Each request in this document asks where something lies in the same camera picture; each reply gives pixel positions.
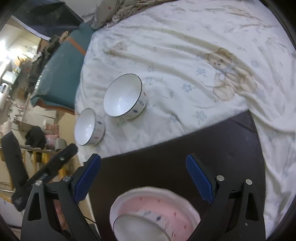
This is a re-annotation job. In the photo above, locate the large pink strawberry plate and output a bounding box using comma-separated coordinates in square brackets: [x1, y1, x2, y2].
[109, 187, 201, 240]

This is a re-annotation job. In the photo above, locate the small white fish bowl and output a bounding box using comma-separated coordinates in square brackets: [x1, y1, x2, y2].
[74, 108, 105, 146]

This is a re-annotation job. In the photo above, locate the large white fish bowl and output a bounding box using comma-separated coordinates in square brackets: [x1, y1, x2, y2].
[103, 73, 148, 120]

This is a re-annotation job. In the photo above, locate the black garment on rack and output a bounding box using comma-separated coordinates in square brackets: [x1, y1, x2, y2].
[25, 126, 46, 150]

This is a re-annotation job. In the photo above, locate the dark brown leather mat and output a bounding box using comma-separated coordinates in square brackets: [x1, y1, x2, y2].
[90, 111, 265, 240]

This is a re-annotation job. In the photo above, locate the teal mattress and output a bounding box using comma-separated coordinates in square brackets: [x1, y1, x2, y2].
[31, 23, 94, 113]

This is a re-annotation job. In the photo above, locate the white appliance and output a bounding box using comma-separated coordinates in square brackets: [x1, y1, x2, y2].
[0, 83, 11, 110]

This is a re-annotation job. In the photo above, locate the white bear print bedsheet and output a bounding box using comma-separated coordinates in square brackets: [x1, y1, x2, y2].
[75, 1, 295, 235]

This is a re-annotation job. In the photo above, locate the beige floral quilt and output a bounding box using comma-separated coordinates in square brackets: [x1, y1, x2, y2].
[82, 0, 170, 30]

